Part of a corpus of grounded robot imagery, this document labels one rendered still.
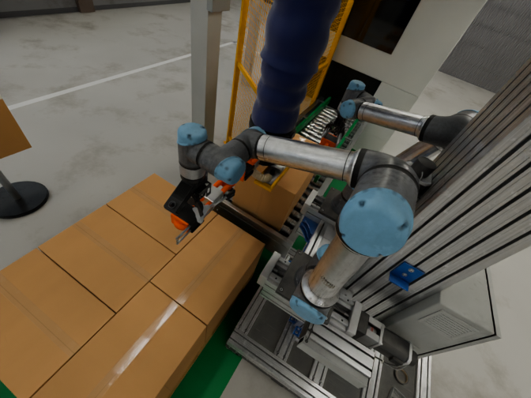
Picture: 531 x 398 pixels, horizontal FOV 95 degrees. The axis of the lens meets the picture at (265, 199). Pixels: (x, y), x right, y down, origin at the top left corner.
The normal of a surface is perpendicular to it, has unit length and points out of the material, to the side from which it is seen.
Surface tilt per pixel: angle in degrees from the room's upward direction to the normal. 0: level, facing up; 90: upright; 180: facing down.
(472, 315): 0
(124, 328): 0
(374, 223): 82
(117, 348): 0
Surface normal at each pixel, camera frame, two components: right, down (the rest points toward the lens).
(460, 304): 0.21, -0.65
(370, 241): -0.49, 0.47
